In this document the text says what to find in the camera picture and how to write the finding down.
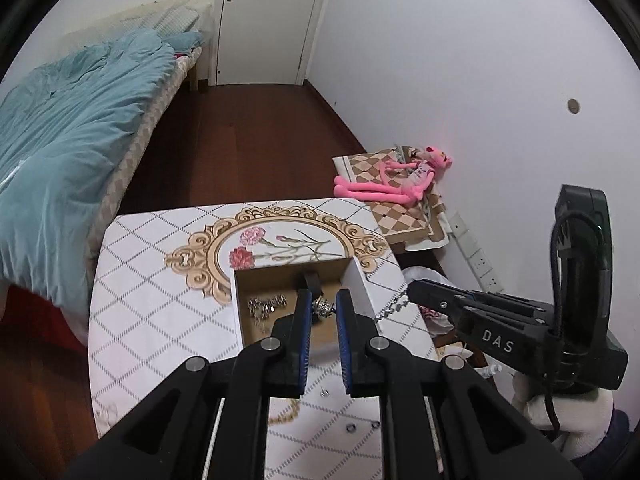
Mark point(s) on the cardboard box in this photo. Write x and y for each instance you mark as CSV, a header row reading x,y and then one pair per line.
x,y
260,280

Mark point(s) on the white door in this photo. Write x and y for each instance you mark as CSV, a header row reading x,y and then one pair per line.
x,y
265,20

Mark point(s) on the person's right forearm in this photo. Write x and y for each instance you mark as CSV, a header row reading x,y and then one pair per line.
x,y
620,432

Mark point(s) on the blue blanket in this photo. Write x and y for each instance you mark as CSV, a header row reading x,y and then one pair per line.
x,y
65,135

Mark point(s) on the small white bottle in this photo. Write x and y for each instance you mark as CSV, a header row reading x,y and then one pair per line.
x,y
491,370

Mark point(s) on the bed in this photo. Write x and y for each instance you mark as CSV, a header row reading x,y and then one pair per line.
x,y
125,160

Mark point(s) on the silver brooch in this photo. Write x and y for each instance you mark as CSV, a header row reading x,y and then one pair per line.
x,y
322,307

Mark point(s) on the pink plush toy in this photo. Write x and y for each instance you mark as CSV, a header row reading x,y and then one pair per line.
x,y
400,185

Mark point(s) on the person's right hand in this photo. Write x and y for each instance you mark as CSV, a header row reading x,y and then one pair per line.
x,y
555,412

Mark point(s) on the teal pillow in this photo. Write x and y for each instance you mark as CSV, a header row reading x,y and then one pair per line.
x,y
185,40

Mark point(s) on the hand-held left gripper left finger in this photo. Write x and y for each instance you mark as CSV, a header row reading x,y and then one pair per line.
x,y
302,345

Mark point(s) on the white plastic bag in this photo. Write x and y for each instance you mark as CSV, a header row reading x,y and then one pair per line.
x,y
417,273

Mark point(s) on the folded pale quilt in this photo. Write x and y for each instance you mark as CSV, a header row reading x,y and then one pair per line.
x,y
160,15

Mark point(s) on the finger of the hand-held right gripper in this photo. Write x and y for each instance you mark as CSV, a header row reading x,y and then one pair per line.
x,y
435,291
492,342

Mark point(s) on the patterned white tablecloth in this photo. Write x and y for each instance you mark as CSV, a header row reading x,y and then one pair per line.
x,y
150,310

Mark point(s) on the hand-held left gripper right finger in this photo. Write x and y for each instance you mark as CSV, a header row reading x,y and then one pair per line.
x,y
344,345

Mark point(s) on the white wall socket row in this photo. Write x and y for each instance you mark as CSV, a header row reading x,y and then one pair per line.
x,y
475,255

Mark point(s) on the round wall cap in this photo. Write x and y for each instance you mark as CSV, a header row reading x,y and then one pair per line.
x,y
573,105

